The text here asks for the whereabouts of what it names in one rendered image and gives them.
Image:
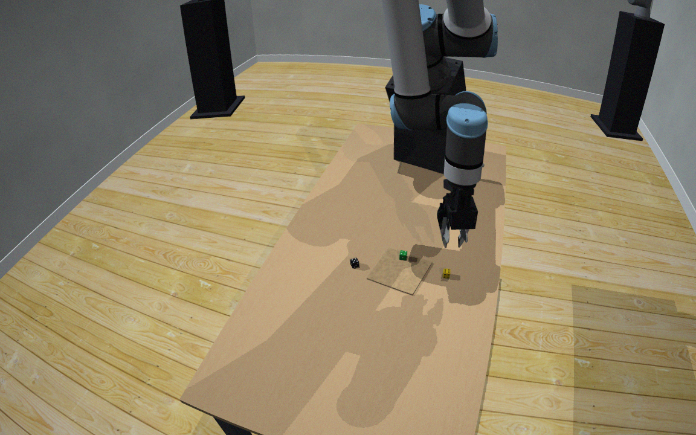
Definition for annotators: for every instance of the tan textured mat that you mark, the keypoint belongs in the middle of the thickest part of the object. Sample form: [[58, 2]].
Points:
[[401, 275]]

